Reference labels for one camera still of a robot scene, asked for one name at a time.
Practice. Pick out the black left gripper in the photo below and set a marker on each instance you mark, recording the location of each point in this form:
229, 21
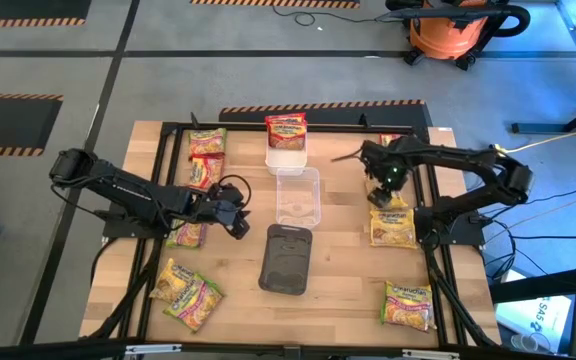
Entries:
218, 210

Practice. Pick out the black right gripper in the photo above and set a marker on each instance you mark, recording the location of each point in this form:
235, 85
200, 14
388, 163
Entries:
393, 170

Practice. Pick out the dark grey plastic bin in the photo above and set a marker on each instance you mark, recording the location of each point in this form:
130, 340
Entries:
285, 262

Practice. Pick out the red Maruchan noodle pack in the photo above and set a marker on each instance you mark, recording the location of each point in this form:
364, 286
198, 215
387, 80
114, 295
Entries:
389, 139
288, 139
285, 119
205, 172

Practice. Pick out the green Maruchan noodle pack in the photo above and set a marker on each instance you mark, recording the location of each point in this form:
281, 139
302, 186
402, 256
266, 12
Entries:
208, 144
188, 236
408, 307
195, 305

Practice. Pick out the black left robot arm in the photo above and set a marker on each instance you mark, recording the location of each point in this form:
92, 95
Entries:
128, 192

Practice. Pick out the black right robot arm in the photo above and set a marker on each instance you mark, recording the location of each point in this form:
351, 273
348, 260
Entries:
468, 160

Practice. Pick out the clear plastic bin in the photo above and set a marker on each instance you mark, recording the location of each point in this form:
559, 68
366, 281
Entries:
298, 200

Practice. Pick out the white plastic bin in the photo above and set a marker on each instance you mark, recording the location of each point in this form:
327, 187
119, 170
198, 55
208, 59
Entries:
285, 161

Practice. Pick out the black hazard-striped floor mat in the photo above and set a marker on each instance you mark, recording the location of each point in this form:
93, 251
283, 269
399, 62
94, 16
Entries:
18, 9
3, 125
268, 4
328, 115

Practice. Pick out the orange shop vacuum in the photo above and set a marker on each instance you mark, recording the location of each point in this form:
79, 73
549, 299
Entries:
443, 37

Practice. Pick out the black desk bar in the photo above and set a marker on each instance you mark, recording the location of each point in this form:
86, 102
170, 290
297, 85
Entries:
543, 286

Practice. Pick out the white printed sheet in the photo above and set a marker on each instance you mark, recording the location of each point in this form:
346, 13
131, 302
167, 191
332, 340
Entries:
543, 315

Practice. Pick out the clear plastic cup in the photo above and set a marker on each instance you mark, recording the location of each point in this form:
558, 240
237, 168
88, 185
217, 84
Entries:
524, 343

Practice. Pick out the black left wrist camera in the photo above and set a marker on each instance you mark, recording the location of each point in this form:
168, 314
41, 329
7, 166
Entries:
225, 192

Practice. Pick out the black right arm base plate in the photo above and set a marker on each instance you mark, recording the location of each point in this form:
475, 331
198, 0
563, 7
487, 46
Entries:
470, 232

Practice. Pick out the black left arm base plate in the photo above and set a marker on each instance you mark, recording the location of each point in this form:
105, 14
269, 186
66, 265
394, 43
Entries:
118, 230

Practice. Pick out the black aluminium table frame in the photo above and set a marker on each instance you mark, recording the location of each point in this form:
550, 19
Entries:
243, 350

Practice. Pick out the silver metal bracket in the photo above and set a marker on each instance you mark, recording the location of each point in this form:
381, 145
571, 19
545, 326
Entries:
153, 349
430, 354

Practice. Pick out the black desk leg frame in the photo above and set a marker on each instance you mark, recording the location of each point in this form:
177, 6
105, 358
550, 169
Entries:
538, 128

